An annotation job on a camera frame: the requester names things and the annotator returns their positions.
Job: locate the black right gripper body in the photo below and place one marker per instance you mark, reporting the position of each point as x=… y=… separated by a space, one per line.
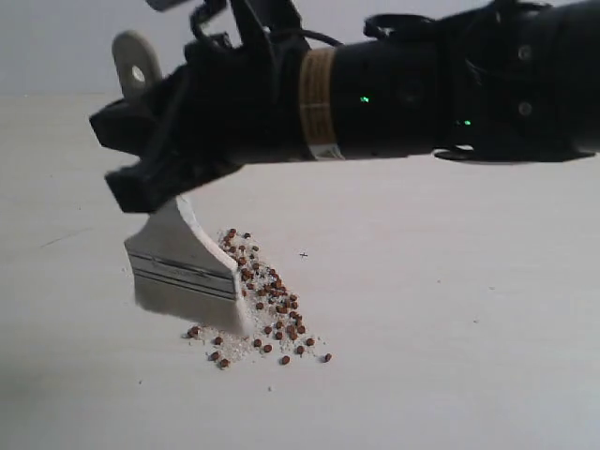
x=260 y=88

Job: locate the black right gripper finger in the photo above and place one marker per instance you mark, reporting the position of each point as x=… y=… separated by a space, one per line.
x=146 y=186
x=127 y=124

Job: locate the wooden paint brush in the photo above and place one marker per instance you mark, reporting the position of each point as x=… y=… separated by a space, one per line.
x=178 y=270

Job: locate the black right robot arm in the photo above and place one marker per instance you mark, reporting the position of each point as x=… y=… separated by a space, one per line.
x=510 y=81

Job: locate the pile of pellets and grains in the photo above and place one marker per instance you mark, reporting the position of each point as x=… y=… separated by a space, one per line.
x=278 y=328

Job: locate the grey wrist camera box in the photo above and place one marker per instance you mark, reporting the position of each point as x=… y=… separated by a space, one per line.
x=164 y=5

